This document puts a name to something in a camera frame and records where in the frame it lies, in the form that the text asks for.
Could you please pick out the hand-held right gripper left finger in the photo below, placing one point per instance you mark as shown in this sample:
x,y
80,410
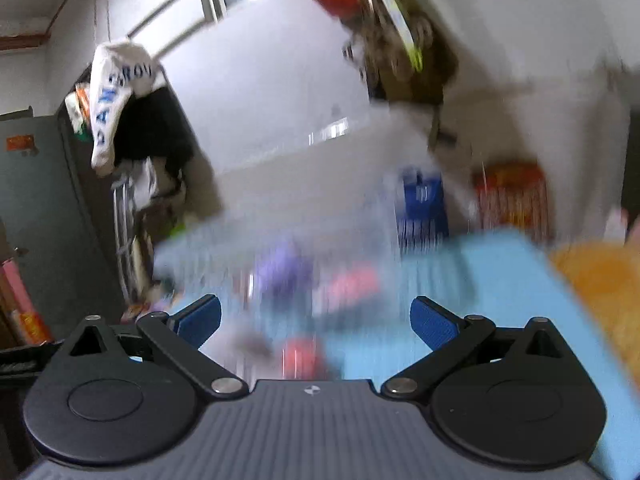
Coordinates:
x,y
200,318

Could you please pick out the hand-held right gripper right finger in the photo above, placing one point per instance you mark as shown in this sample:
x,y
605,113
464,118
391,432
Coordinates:
x,y
432,325

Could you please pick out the light blue mat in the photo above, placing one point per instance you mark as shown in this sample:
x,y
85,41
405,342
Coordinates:
x,y
500,285

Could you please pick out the pink object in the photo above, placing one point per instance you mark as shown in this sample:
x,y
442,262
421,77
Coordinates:
x,y
347,287

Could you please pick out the purple object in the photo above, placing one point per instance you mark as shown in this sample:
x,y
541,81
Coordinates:
x,y
282,270

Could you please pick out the red object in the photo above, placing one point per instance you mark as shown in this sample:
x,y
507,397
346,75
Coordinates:
x,y
299,357

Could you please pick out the blue printed bag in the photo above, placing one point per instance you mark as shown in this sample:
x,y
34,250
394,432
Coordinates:
x,y
421,205

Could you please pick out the red and yellow box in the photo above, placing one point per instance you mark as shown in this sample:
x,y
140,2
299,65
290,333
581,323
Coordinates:
x,y
510,200

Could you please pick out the orange cloth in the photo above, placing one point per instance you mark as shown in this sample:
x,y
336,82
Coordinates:
x,y
600,285

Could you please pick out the grey metal door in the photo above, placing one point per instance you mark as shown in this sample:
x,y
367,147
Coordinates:
x,y
42,220

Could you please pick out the black hanging garment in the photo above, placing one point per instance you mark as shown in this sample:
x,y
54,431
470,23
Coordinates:
x,y
152,127

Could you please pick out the white printed garment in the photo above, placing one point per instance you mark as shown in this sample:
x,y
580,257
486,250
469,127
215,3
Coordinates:
x,y
117,100

